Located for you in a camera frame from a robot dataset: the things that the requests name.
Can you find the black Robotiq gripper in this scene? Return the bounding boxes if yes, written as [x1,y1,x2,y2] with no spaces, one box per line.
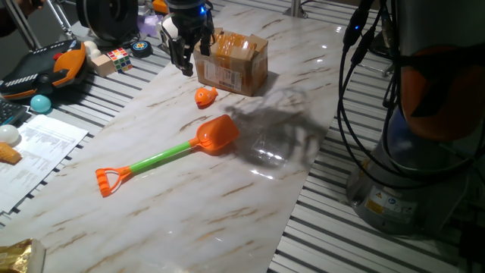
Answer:
[165,0,214,77]

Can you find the orange toy fish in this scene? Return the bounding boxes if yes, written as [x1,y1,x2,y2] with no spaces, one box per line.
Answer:
[194,86,219,108]

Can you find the orange green toy shovel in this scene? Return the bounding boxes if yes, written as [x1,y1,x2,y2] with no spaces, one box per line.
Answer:
[95,114,240,198]

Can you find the brown cardboard box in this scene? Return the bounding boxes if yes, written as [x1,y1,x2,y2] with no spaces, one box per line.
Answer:
[192,27,269,97]

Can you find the purple plastic item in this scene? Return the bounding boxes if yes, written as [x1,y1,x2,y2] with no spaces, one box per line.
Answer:
[136,14,164,37]

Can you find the black round puck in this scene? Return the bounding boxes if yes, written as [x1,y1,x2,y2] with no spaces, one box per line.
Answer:
[130,39,154,58]

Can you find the Rubik's cube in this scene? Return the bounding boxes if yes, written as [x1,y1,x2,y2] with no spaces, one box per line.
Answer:
[106,47,134,74]

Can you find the black filament spool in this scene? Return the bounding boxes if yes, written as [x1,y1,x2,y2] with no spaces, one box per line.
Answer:
[75,0,139,42]

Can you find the wooden cube block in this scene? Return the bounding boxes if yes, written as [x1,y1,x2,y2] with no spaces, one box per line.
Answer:
[91,54,117,78]

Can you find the white round figurine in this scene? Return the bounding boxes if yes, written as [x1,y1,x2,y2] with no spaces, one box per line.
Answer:
[83,40,102,60]

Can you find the black orange teach pendant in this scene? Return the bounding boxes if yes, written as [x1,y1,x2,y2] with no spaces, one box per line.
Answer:
[0,39,88,101]

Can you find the marble pattern mat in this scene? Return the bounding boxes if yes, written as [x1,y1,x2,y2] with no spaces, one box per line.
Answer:
[0,3,355,273]

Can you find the teal ball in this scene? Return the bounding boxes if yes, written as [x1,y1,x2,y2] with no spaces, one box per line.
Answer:
[30,94,52,115]

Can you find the metal tripod legs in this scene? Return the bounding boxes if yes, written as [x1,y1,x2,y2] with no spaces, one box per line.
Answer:
[3,0,77,50]

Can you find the printed paper sheet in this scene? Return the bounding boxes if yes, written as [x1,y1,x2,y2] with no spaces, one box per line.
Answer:
[0,114,89,215]

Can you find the white ball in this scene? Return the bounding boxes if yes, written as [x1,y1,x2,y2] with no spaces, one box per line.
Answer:
[0,124,20,146]

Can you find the toy ice cream cone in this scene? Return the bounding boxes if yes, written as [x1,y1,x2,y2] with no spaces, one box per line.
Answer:
[0,142,23,165]

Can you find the gold foil package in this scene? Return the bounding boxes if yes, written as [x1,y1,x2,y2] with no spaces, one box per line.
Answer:
[0,237,46,273]

